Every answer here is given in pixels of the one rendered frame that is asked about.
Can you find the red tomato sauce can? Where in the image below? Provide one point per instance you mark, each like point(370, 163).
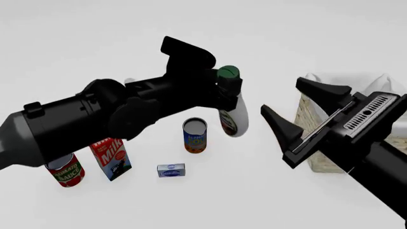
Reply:
point(68, 174)

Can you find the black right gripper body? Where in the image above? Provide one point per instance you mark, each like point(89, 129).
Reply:
point(359, 121)

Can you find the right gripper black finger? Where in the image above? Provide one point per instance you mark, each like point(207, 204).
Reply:
point(284, 133)
point(327, 94)

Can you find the blue alphabet soup can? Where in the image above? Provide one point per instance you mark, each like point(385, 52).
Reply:
point(194, 138)

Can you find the red and blue milk carton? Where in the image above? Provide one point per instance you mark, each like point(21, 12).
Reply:
point(111, 159)

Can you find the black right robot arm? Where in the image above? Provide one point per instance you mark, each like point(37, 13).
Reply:
point(369, 167)

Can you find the small blue cream cheese box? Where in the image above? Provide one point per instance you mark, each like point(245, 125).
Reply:
point(171, 170)

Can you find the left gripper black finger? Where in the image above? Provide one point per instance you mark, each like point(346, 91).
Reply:
point(226, 102)
point(229, 85)

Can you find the woven basket with white lining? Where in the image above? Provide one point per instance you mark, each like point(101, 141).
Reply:
point(306, 114)

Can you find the grey and black left robot arm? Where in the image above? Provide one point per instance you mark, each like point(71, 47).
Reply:
point(63, 124)

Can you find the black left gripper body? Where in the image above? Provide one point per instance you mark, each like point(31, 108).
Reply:
point(190, 71)

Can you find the white salad dressing bottle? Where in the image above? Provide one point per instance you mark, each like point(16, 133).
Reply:
point(241, 114)

